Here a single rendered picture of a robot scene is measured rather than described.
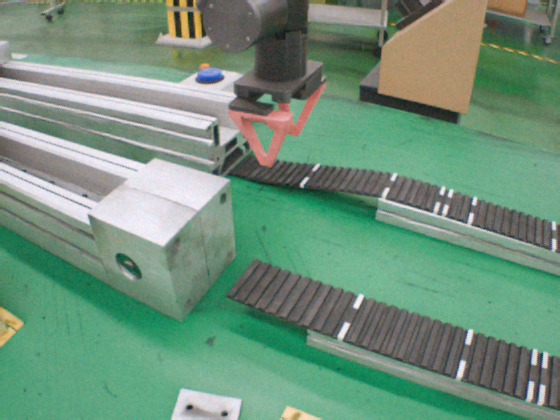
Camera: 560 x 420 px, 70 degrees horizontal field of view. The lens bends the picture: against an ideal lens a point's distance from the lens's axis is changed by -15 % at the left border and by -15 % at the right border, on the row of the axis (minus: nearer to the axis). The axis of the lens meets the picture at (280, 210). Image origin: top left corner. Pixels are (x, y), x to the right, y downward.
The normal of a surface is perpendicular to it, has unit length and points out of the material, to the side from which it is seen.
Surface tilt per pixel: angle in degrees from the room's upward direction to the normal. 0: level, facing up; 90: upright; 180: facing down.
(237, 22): 90
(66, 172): 90
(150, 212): 0
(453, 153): 0
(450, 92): 90
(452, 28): 90
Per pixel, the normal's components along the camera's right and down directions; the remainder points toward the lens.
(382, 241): 0.00, -0.79
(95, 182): -0.45, 0.55
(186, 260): 0.89, 0.28
